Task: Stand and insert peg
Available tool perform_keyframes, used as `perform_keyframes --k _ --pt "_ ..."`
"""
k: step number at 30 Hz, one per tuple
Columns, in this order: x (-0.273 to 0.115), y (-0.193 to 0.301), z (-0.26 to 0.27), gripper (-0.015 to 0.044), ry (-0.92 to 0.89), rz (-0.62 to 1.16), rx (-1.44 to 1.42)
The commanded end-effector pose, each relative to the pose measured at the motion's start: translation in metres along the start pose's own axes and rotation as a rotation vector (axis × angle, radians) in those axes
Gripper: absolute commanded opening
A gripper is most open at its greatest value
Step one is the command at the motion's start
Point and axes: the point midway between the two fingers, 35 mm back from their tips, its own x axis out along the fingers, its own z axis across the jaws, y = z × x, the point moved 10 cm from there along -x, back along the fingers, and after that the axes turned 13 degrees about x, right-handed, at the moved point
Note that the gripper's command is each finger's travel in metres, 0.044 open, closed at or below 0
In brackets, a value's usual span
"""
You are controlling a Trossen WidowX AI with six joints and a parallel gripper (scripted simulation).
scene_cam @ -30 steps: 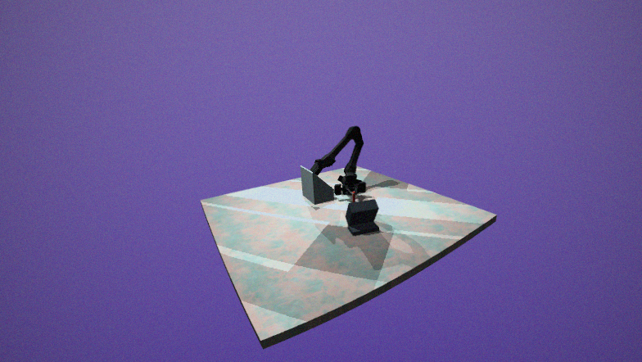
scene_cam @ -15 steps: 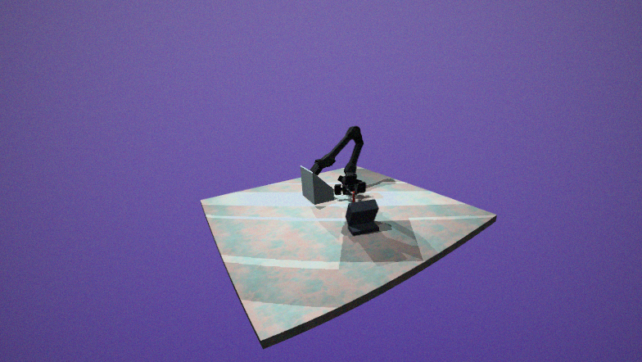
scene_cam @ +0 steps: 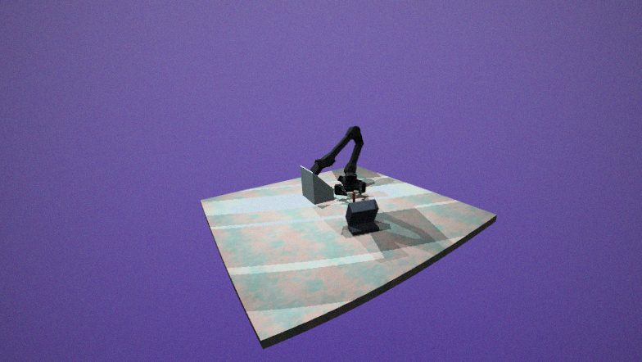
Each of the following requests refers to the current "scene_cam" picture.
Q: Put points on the grey sloped panel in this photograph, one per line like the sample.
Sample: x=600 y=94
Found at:
x=360 y=217

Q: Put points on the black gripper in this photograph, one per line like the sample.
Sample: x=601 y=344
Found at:
x=349 y=187

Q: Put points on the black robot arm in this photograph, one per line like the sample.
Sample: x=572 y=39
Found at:
x=350 y=170

